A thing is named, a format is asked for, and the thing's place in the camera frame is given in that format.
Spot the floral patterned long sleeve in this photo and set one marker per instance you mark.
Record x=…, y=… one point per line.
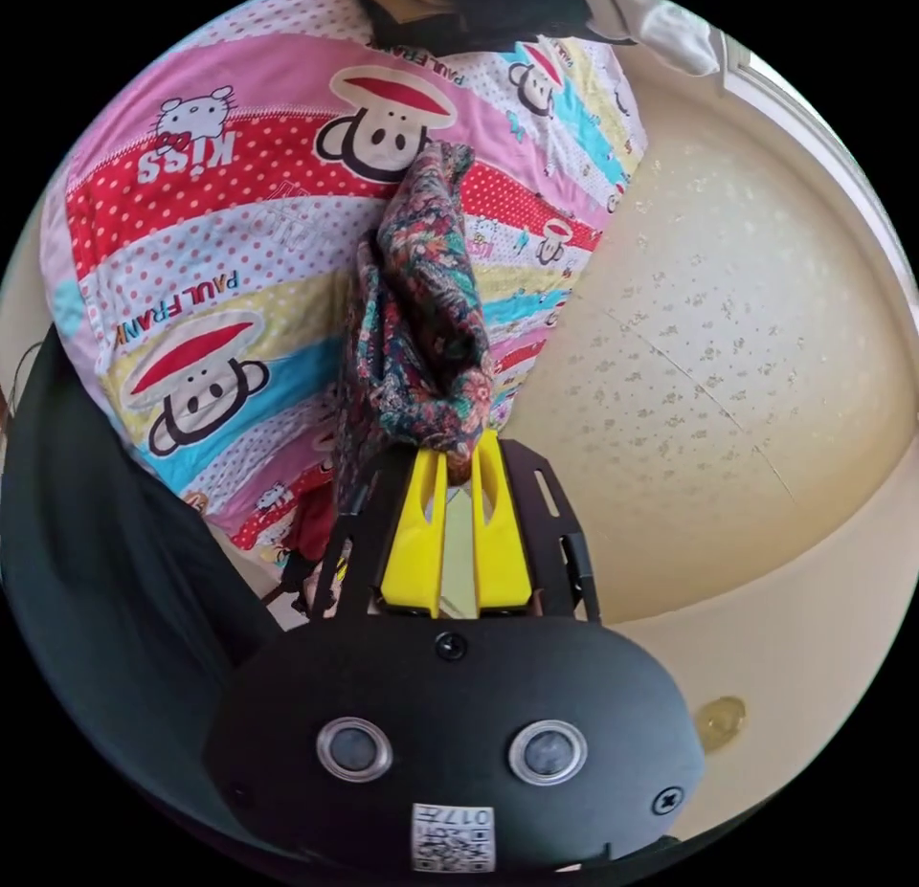
x=423, y=313

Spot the pile of clothes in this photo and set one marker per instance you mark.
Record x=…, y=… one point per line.
x=495, y=4

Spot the person's body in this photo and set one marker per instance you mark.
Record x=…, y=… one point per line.
x=93, y=542

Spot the bed with cartoon printed quilt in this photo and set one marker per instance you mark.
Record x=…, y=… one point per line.
x=215, y=255

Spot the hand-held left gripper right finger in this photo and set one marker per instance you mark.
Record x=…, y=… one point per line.
x=499, y=542

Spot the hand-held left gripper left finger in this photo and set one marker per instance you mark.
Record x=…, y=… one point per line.
x=416, y=542

